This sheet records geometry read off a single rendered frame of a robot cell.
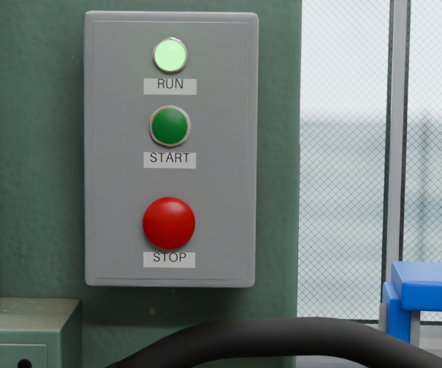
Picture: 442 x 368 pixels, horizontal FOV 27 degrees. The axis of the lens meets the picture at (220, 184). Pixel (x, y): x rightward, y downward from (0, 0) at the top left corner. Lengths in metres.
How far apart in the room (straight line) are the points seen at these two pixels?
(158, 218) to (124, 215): 0.02
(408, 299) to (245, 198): 0.85
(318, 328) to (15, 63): 0.25
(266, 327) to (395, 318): 0.83
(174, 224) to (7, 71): 0.16
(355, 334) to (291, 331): 0.04
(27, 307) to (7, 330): 0.05
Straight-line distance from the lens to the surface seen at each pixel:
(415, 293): 1.36
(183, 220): 0.52
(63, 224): 0.60
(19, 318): 0.56
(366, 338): 0.57
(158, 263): 0.54
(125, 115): 0.53
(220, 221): 0.53
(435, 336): 2.18
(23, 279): 0.61
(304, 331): 0.56
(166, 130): 0.52
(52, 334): 0.53
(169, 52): 0.52
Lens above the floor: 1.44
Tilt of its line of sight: 6 degrees down
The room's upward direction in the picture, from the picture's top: 1 degrees clockwise
